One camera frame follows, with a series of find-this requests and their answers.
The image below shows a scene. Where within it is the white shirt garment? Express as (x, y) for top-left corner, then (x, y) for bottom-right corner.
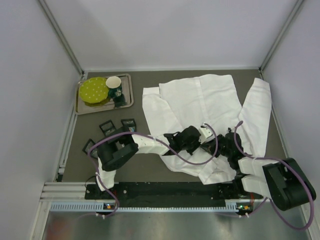
(141, 73), (273, 188)

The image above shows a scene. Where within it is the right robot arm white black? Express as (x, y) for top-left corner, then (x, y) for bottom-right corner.
(200, 128), (317, 211)

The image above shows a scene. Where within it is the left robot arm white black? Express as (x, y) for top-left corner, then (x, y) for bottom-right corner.
(96, 126), (205, 192)

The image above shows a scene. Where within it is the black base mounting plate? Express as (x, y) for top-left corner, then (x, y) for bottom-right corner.
(84, 182), (256, 208)

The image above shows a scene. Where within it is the white cup dark base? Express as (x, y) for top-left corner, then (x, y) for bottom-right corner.
(105, 76), (123, 99)

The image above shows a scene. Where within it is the green polka dot plate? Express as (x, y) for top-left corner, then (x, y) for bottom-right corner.
(78, 77), (109, 104)

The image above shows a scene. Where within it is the silver metal tray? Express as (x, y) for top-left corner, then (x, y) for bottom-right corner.
(74, 73), (134, 115)

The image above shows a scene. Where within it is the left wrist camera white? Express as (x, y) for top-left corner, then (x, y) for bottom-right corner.
(198, 123), (214, 143)

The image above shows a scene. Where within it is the black square frame right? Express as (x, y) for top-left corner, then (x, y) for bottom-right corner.
(120, 118), (137, 131)

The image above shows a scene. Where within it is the black square frame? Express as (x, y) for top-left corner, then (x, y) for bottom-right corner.
(120, 118), (137, 131)
(82, 138), (98, 160)
(99, 120), (117, 137)

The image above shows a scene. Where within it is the black square frame left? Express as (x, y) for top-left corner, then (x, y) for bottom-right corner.
(99, 120), (117, 137)

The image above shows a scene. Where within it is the grey slotted cable duct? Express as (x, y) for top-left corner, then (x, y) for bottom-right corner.
(49, 201), (256, 213)

